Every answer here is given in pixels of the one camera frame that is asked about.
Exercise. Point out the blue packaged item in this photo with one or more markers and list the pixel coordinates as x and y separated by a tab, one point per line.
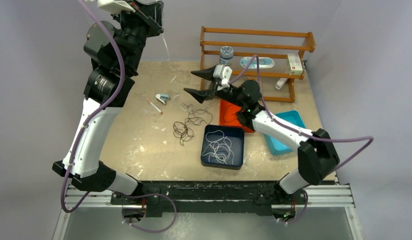
264	62

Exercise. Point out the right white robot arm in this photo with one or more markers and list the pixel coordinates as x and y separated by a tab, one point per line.
316	154

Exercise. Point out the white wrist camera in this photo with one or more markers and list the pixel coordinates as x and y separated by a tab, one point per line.
223	74
115	6

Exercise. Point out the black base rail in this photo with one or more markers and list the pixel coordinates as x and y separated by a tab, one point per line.
225	207

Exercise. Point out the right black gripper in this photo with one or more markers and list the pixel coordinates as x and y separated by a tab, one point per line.
201	95

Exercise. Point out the light blue stapler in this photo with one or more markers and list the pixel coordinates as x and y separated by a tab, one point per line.
162	98

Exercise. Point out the white orange marker pen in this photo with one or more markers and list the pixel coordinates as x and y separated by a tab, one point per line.
154	106

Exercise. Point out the dark blue plastic bin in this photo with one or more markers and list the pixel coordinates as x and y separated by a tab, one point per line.
222	147

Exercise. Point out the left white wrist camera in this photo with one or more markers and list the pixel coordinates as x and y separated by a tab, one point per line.
115	6

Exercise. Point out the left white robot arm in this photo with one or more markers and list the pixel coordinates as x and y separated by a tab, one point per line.
115	54

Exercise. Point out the white small device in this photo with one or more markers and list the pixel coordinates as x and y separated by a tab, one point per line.
280	83

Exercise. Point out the white red box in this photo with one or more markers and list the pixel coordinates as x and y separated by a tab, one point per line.
294	63

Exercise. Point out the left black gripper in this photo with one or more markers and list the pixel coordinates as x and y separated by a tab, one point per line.
150	15

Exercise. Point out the wooden shelf rack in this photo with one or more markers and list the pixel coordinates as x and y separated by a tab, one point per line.
265	43

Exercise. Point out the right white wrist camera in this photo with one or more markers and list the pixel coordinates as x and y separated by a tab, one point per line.
223	74

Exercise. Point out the white blue lidded jar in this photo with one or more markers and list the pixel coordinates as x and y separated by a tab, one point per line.
226	55

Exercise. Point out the orange plastic bin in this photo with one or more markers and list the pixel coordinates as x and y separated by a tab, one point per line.
227	116

